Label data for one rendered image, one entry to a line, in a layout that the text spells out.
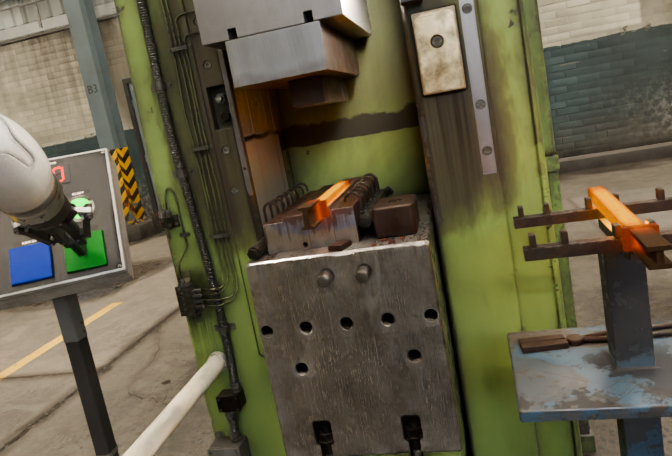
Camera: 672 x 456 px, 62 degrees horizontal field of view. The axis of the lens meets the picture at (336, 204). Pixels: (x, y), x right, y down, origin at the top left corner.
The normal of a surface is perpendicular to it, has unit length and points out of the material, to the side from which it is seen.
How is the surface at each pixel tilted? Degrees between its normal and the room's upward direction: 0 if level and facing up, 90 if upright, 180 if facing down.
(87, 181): 60
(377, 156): 90
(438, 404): 90
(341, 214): 90
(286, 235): 90
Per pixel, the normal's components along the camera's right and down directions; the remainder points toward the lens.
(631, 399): -0.18, -0.97
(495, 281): -0.19, 0.19
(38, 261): 0.11, -0.39
